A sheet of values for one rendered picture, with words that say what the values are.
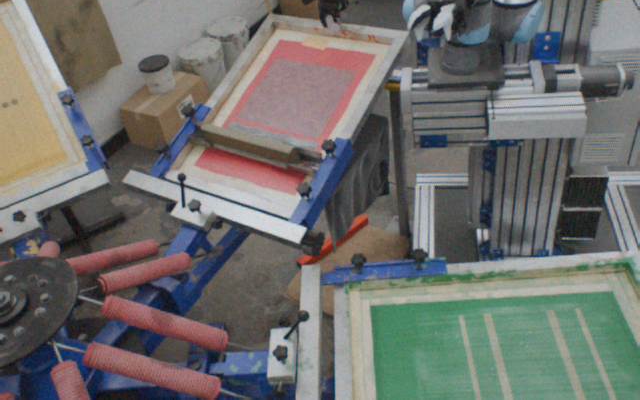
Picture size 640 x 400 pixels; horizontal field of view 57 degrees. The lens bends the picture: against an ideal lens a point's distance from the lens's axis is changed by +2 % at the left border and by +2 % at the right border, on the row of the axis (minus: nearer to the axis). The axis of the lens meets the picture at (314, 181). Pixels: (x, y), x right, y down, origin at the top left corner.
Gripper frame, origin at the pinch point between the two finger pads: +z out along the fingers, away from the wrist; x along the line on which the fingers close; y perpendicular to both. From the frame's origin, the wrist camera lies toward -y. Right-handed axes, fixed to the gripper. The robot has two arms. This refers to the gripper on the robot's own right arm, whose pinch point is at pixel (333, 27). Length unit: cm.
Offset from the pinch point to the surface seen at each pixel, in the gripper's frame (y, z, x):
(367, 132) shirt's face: 19.0, 25.9, -23.6
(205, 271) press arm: 2, 9, -98
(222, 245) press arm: 0, 11, -88
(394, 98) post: 12.4, 44.5, 8.4
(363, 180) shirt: 22, 36, -38
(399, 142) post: 13, 67, 2
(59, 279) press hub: 4, -39, -123
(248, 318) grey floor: -33, 107, -87
